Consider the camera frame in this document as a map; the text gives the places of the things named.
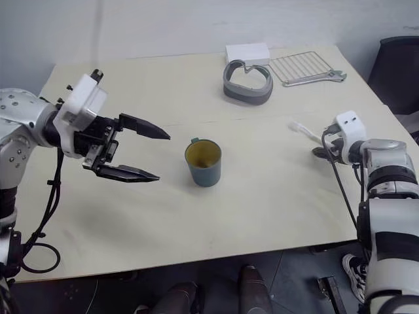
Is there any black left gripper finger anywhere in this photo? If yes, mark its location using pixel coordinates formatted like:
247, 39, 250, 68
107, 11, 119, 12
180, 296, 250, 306
118, 113, 172, 141
96, 164, 161, 183

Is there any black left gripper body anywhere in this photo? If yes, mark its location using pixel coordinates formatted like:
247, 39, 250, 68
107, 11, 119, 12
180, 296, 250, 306
73, 114, 120, 172

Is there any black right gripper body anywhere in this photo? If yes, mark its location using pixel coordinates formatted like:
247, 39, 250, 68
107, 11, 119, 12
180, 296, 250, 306
327, 137, 344, 162

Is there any white toothbrush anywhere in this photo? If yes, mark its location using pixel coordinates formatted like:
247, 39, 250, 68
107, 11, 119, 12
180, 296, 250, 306
287, 120, 325, 145

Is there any teal mug with yellow inside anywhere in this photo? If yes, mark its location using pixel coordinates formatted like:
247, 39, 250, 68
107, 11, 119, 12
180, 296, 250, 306
184, 137, 223, 188

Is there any silver adjustable wrench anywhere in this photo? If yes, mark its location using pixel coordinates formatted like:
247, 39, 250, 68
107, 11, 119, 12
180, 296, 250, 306
282, 70, 348, 88

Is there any black chair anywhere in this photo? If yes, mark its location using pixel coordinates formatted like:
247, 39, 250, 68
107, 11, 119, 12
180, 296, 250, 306
366, 36, 419, 115

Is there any white cardboard box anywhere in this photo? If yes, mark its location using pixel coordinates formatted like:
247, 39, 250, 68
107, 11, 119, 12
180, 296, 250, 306
225, 43, 271, 66

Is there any black and white sneaker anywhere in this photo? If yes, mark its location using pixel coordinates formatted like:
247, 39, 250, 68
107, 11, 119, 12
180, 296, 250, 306
342, 253, 370, 304

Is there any black metal bar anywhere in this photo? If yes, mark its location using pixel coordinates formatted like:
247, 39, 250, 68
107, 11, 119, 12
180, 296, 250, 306
318, 276, 345, 314

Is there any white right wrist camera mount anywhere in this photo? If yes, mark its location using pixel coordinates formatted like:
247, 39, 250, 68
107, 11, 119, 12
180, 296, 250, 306
333, 111, 367, 165

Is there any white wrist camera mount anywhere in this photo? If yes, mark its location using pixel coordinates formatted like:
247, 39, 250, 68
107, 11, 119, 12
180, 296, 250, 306
52, 69, 109, 160
333, 111, 367, 165

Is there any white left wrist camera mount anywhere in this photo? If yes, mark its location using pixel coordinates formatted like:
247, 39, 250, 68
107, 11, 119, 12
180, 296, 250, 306
52, 69, 109, 160

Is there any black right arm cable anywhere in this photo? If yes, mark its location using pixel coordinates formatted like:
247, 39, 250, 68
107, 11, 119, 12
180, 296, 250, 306
321, 125, 370, 259

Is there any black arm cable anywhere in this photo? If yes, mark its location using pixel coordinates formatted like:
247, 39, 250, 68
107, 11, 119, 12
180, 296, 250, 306
321, 125, 370, 259
19, 148, 65, 274

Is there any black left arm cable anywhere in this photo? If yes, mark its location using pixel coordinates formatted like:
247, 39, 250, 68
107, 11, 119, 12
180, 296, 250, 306
19, 148, 65, 274

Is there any metal wire rack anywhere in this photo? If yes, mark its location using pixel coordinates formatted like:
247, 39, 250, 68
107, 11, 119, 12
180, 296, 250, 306
271, 51, 334, 88

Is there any grey padded head strap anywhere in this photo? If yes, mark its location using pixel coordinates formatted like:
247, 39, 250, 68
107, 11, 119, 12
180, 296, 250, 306
223, 60, 274, 106

